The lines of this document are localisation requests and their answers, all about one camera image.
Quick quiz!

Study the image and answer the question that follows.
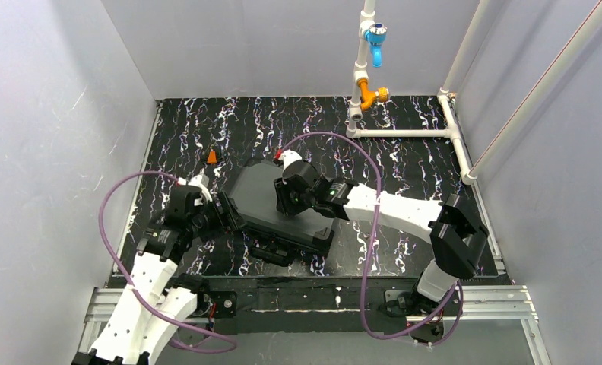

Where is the black poker set case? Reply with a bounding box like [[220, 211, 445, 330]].
[[227, 159, 335, 268]]

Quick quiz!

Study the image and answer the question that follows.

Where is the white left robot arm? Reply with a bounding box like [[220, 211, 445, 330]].
[[72, 171, 245, 364]]

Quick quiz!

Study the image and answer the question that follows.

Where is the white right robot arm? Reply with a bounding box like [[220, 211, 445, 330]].
[[274, 151, 489, 303]]

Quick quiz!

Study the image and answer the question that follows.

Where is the orange black small clip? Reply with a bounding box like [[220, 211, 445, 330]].
[[201, 148, 224, 165]]

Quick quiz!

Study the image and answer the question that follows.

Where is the orange brass valve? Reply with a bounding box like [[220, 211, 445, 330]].
[[356, 78, 390, 111]]

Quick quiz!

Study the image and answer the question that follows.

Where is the white pvc pipe frame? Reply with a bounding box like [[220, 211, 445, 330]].
[[345, 0, 602, 186]]

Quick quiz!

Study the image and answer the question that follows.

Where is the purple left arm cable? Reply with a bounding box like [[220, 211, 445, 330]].
[[97, 171, 239, 354]]

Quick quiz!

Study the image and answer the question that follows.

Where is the blue valve handle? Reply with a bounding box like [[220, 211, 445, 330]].
[[364, 23, 388, 68]]

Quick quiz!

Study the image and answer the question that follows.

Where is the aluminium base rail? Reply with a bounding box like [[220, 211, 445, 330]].
[[74, 284, 551, 365]]

